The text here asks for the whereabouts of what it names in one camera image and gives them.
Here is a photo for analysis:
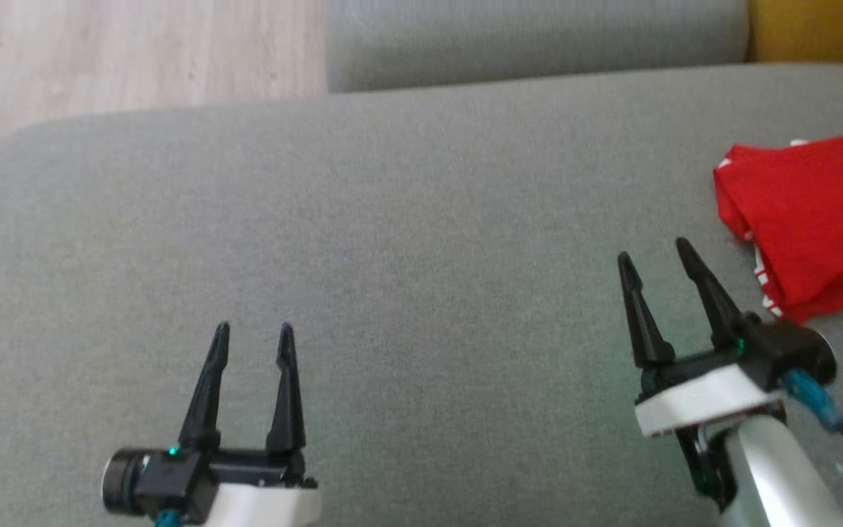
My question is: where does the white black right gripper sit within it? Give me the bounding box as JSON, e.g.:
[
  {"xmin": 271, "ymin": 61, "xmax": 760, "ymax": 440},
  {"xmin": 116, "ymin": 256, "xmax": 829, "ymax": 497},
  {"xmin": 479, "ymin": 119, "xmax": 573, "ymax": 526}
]
[{"xmin": 617, "ymin": 237, "xmax": 789, "ymax": 511}]

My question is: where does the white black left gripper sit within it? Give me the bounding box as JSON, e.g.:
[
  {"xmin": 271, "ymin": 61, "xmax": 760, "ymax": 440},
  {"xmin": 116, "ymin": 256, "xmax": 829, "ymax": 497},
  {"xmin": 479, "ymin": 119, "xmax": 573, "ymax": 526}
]
[{"xmin": 179, "ymin": 321, "xmax": 322, "ymax": 527}]

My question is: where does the red garment with white stripes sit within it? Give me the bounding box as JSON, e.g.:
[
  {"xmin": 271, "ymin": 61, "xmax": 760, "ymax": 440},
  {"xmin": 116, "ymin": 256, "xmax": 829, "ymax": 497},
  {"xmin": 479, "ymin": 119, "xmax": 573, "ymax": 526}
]
[{"xmin": 713, "ymin": 136, "xmax": 843, "ymax": 325}]

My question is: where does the wide grey sofa ottoman seat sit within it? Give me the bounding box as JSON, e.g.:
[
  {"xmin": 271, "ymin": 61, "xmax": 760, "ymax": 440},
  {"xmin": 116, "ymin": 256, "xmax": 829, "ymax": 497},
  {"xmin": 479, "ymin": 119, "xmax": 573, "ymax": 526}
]
[{"xmin": 0, "ymin": 62, "xmax": 843, "ymax": 527}]

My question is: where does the grey sofa seat cushion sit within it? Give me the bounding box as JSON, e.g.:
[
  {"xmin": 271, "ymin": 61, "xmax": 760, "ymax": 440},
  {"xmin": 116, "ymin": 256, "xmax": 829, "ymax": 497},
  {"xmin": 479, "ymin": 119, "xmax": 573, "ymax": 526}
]
[{"xmin": 326, "ymin": 0, "xmax": 752, "ymax": 94}]

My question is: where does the yellow sofa backrest cushion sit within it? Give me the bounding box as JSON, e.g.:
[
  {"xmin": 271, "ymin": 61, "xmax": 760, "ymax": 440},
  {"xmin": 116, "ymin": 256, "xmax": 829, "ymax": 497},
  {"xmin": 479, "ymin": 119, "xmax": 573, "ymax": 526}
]
[{"xmin": 747, "ymin": 0, "xmax": 843, "ymax": 74}]

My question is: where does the blue plug black camera cable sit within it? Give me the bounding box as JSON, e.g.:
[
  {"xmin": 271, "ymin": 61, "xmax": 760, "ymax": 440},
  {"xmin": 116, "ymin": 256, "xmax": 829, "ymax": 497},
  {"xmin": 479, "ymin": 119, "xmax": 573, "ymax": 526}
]
[{"xmin": 784, "ymin": 368, "xmax": 843, "ymax": 476}]

